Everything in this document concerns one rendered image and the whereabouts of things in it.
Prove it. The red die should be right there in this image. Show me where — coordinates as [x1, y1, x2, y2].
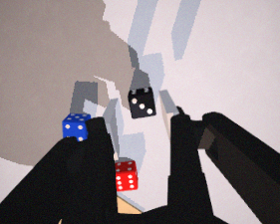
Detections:
[116, 160, 138, 191]

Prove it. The tan flat mat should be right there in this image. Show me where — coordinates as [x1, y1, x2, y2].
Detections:
[118, 195, 142, 214]

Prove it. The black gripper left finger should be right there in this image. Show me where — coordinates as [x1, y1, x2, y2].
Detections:
[0, 98, 125, 224]

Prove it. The blue die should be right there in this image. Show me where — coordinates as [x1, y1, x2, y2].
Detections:
[62, 113, 91, 141]

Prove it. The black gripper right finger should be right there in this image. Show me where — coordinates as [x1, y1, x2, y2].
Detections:
[158, 90, 280, 224]

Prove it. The black die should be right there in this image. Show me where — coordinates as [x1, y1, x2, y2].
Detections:
[128, 87, 156, 119]

